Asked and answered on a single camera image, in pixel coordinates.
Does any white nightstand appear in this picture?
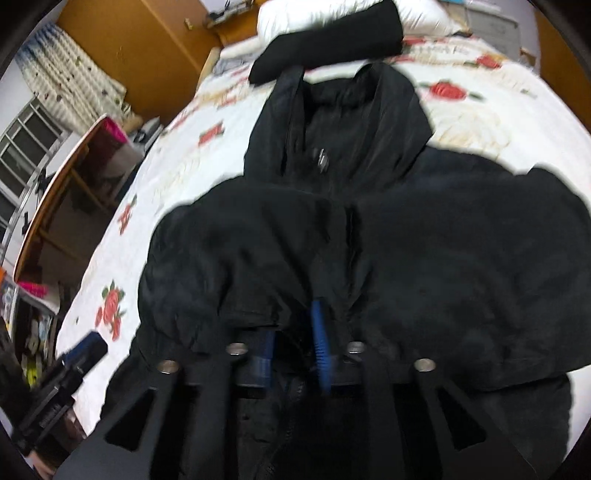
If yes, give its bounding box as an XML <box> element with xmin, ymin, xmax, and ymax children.
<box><xmin>466</xmin><ymin>4</ymin><xmax>522</xmax><ymax>43</ymax></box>

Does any wooden headboard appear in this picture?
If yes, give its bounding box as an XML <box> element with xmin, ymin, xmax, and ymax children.
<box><xmin>201</xmin><ymin>9</ymin><xmax>266</xmax><ymax>88</ymax></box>

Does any black jacket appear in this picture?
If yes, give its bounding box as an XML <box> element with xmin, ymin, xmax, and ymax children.
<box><xmin>104</xmin><ymin>62</ymin><xmax>591</xmax><ymax>480</ymax></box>

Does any wooden desk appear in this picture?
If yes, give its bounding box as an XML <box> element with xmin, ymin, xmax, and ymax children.
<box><xmin>14</xmin><ymin>113</ymin><xmax>139</xmax><ymax>296</ymax></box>

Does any window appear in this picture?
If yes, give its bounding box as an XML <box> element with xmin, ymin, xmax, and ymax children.
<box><xmin>0</xmin><ymin>97</ymin><xmax>70</xmax><ymax>259</ymax></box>

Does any white duvet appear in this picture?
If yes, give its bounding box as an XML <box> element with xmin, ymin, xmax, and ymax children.
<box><xmin>256</xmin><ymin>0</ymin><xmax>455</xmax><ymax>44</ymax></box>

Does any dotted curtain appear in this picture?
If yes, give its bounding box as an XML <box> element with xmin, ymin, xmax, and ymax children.
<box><xmin>16</xmin><ymin>23</ymin><xmax>127</xmax><ymax>134</ymax></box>

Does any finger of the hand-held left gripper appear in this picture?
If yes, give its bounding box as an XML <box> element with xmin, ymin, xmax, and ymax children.
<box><xmin>60</xmin><ymin>330</ymin><xmax>110</xmax><ymax>371</ymax></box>

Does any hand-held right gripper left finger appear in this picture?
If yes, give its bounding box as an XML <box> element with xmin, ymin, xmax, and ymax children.
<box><xmin>54</xmin><ymin>330</ymin><xmax>279</xmax><ymax>480</ymax></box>

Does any black pillow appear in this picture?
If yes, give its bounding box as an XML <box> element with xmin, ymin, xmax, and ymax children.
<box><xmin>249</xmin><ymin>0</ymin><xmax>404</xmax><ymax>85</ymax></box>

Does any wooden wardrobe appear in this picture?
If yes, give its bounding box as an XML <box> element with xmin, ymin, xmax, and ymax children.
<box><xmin>531</xmin><ymin>9</ymin><xmax>580</xmax><ymax>77</ymax></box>
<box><xmin>55</xmin><ymin>0</ymin><xmax>264</xmax><ymax>125</ymax></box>

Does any bed with rose blanket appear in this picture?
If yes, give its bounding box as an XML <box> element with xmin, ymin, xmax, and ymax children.
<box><xmin>55</xmin><ymin>34</ymin><xmax>591</xmax><ymax>444</ymax></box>

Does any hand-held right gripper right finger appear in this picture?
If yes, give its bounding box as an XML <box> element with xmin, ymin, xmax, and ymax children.
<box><xmin>310</xmin><ymin>299</ymin><xmax>540</xmax><ymax>480</ymax></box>

